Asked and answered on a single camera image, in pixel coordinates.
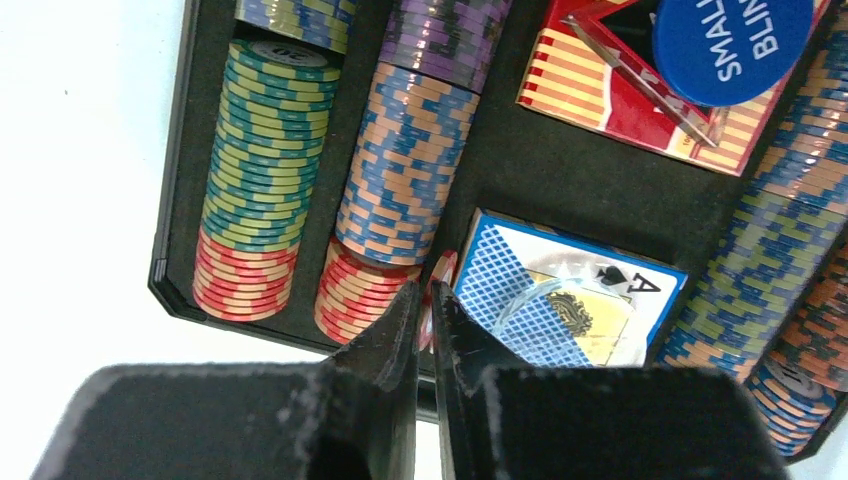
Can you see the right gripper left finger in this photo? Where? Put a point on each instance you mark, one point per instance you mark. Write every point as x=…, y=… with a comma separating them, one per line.
x=350, y=416

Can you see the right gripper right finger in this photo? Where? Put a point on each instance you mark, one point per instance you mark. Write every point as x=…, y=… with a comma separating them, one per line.
x=503, y=418

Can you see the clear round plastic disc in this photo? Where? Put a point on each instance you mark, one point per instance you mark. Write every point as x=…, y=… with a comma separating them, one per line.
x=572, y=322

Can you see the black poker set case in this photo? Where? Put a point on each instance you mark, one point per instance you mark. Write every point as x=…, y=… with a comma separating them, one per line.
x=517, y=162

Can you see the red Texas Hold'em card deck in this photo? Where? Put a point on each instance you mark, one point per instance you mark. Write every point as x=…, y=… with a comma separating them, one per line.
x=567, y=80

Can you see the blue round dealer button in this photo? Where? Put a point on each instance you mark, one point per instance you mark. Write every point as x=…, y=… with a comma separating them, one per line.
x=725, y=52

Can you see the black triangular all-in button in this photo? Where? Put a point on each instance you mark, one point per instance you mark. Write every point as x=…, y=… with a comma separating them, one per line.
x=622, y=35

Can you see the blue card deck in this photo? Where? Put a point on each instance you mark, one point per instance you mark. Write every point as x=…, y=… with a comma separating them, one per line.
x=505, y=256

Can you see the dark orange chip stack row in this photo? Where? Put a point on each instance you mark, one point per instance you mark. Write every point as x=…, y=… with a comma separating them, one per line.
x=803, y=378

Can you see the blue orange chip stack row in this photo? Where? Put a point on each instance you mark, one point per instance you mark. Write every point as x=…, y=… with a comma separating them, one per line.
x=786, y=222

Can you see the green chip stack row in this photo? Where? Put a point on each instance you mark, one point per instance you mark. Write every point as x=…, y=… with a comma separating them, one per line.
x=277, y=94

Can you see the purple chip stack row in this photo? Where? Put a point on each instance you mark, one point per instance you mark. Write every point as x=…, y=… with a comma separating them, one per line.
x=432, y=66

